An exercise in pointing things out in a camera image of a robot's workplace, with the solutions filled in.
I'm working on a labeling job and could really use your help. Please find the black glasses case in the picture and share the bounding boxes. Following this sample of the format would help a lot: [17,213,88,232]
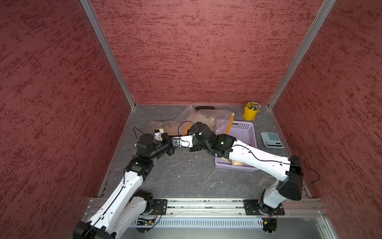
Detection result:
[195,106,215,111]

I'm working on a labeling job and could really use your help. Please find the clear bag with green fruit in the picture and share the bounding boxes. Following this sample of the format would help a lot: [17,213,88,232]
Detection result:
[143,120,179,136]

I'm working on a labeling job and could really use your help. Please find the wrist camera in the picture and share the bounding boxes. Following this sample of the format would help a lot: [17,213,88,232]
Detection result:
[154,128,164,141]
[172,135,194,148]

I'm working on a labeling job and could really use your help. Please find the grey desk calculator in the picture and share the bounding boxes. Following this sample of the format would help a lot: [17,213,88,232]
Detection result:
[260,132,285,148]

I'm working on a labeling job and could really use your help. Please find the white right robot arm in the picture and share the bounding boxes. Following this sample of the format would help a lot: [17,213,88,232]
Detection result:
[187,122,303,215]

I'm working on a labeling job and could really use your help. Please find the clear zip-top bag orange seal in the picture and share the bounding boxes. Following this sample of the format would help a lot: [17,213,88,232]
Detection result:
[168,106,234,135]

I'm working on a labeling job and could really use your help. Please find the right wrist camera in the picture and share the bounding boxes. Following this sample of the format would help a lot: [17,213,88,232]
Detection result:
[172,135,194,148]

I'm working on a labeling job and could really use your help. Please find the aluminium corner post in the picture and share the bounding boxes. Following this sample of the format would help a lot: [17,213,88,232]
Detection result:
[80,0,136,110]
[268,0,336,110]

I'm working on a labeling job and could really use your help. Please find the aluminium corner post right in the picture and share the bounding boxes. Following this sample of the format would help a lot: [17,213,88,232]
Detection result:
[268,0,336,110]

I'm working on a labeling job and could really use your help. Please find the pens in cup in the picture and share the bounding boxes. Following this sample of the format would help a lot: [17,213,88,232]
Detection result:
[249,101,261,111]

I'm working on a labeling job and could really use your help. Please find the yellow pen cup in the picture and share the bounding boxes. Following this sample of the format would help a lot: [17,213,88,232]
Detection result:
[243,102,260,121]

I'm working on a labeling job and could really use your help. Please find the aluminium corner post left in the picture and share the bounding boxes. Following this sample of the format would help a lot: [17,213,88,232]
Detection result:
[80,0,136,110]

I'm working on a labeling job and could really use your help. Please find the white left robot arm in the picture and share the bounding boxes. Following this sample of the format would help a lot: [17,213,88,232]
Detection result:
[73,132,175,239]

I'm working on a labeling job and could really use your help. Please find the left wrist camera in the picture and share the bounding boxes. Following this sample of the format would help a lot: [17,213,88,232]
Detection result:
[154,128,164,141]

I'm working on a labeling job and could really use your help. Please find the beige pear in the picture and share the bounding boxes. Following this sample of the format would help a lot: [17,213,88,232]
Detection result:
[232,160,244,166]

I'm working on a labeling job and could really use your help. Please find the lilac perforated plastic basket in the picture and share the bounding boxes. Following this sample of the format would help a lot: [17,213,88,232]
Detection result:
[215,120,258,172]

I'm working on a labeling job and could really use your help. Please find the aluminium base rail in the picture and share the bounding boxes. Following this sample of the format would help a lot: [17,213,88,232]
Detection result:
[74,197,338,239]

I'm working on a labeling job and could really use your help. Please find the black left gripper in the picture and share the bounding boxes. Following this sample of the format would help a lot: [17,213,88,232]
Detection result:
[148,132,179,160]

